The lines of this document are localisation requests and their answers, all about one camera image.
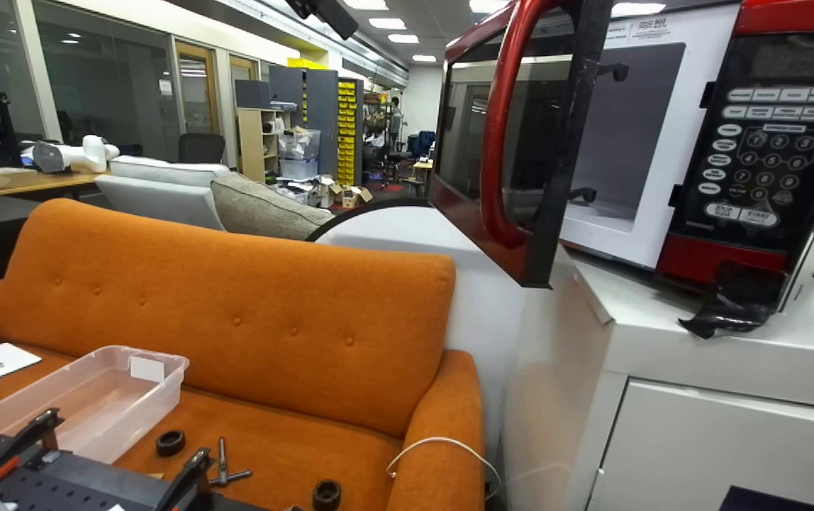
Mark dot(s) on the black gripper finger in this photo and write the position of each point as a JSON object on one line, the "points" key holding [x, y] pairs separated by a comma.
{"points": [[324, 19]]}

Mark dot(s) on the red and black microwave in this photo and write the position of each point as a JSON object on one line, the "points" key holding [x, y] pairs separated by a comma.
{"points": [[775, 144]]}

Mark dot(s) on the dark grey tall cabinet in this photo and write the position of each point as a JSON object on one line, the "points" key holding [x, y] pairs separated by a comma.
{"points": [[310, 104]]}

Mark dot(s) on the yellow sign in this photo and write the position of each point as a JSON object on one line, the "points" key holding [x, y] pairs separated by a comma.
{"points": [[346, 132]]}

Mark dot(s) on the wooden shelf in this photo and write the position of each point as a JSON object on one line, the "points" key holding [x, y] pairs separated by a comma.
{"points": [[254, 144]]}

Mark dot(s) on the black office chair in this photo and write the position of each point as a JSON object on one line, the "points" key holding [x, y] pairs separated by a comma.
{"points": [[200, 148]]}

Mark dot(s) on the grey sofa cushion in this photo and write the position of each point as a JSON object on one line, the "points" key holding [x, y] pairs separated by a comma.
{"points": [[265, 209]]}

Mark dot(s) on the white round board black rim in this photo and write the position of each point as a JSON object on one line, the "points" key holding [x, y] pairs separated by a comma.
{"points": [[407, 232]]}

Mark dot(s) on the white sofa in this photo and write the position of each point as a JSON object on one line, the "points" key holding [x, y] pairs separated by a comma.
{"points": [[159, 195]]}

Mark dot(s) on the white paper rolls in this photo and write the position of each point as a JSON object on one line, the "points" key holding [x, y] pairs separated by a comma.
{"points": [[68, 154]]}

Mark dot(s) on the orange fabric sofa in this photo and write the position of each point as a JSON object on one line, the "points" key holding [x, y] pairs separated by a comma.
{"points": [[237, 314]]}

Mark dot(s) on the wooden desk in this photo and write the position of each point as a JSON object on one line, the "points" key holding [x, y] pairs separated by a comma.
{"points": [[25, 182]]}

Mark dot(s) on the clear plastic bin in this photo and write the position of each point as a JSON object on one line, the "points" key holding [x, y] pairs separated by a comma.
{"points": [[95, 398]]}

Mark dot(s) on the metal T-shaped tool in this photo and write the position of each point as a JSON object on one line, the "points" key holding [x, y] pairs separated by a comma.
{"points": [[221, 469]]}

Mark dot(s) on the black round knob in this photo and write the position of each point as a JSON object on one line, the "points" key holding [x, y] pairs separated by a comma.
{"points": [[327, 494]]}

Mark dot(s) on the black plastic wrap piece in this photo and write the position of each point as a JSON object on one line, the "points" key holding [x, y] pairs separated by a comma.
{"points": [[727, 308]]}

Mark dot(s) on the black clamp device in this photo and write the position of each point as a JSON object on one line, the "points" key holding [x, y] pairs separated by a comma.
{"points": [[65, 484]]}

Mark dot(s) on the white cabinet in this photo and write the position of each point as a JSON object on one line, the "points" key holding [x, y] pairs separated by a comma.
{"points": [[707, 426]]}

